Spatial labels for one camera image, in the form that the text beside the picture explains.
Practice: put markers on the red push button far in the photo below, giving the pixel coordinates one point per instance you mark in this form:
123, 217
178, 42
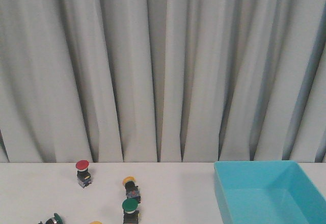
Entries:
83, 175

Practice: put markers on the yellow push button middle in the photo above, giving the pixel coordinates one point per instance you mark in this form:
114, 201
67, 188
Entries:
131, 189

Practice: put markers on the grey pleated curtain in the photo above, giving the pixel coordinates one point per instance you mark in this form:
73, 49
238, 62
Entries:
162, 80

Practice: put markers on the light blue plastic box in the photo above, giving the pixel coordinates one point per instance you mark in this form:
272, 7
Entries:
266, 192

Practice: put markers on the green push button upright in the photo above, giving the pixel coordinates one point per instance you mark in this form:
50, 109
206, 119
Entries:
130, 210

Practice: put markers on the green push button lying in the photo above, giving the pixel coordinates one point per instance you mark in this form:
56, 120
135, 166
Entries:
56, 219

